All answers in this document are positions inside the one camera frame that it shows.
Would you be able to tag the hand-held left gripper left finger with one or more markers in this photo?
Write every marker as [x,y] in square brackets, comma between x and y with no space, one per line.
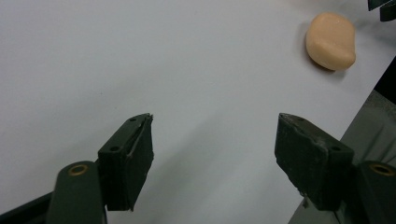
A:
[124,161]

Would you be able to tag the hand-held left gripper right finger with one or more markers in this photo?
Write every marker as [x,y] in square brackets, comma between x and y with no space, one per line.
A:
[311,161]

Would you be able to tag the peach mango-shaped soft toy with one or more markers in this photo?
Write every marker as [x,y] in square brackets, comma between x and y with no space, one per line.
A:
[330,41]

